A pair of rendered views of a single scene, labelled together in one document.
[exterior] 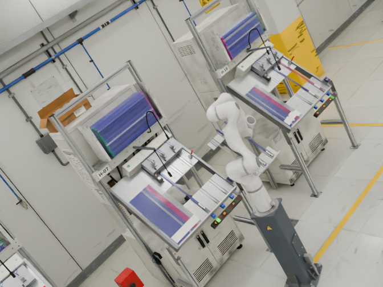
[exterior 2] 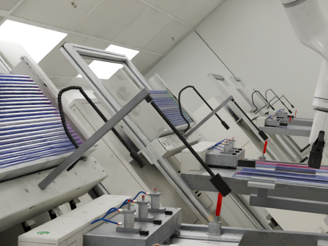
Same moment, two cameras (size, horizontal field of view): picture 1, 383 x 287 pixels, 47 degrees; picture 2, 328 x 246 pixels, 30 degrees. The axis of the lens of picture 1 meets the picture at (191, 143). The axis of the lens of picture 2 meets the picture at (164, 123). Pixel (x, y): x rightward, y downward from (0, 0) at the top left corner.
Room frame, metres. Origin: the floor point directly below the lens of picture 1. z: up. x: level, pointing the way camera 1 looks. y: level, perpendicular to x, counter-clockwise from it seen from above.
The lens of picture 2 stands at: (2.21, 1.17, 1.12)
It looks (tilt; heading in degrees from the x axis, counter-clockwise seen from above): 7 degrees up; 312
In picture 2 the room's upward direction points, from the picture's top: 40 degrees counter-clockwise
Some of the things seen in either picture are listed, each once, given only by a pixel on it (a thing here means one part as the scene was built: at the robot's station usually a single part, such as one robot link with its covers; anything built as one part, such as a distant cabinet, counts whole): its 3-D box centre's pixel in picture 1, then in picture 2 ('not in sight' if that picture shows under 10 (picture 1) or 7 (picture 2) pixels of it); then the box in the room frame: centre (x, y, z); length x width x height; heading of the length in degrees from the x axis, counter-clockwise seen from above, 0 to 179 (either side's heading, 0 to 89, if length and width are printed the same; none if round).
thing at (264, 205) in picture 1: (260, 197); not in sight; (2.61, -0.22, 0.79); 0.19 x 0.19 x 0.18
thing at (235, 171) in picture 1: (243, 175); not in sight; (2.63, -0.19, 1.00); 0.19 x 0.12 x 0.24; 64
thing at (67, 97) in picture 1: (77, 101); not in sight; (3.55, 0.61, 1.82); 0.68 x 0.30 x 0.20; 120
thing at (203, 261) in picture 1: (184, 238); not in sight; (3.42, 0.48, 0.31); 0.70 x 0.65 x 0.62; 120
